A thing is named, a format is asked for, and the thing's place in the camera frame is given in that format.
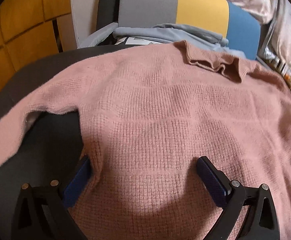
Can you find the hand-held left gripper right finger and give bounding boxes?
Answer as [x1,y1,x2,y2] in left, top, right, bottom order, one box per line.
[196,156,281,240]

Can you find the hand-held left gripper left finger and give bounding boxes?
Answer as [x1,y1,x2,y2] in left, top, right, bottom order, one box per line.
[11,155,92,240]

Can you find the pink knitted sweater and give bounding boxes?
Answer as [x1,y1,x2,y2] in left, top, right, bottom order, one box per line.
[0,40,291,240]

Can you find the row of small boxes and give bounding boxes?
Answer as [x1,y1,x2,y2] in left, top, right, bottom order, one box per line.
[268,55,291,84]

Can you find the silver foil bag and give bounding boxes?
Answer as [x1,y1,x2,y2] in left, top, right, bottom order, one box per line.
[259,22,278,60]

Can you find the grey hoodie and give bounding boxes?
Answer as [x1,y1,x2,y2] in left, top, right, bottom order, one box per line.
[113,24,246,58]

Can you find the white printed cushion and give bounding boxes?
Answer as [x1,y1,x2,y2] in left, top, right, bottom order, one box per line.
[116,36,161,46]

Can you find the wooden wardrobe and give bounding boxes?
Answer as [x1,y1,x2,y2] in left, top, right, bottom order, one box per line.
[0,0,72,113]

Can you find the striped pink curtain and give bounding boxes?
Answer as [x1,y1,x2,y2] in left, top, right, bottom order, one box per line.
[258,0,291,63]

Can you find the grey yellow blue chair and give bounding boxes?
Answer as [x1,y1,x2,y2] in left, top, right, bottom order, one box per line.
[77,0,261,60]

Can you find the black foam roll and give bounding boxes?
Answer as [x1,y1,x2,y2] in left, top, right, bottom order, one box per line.
[95,0,124,34]

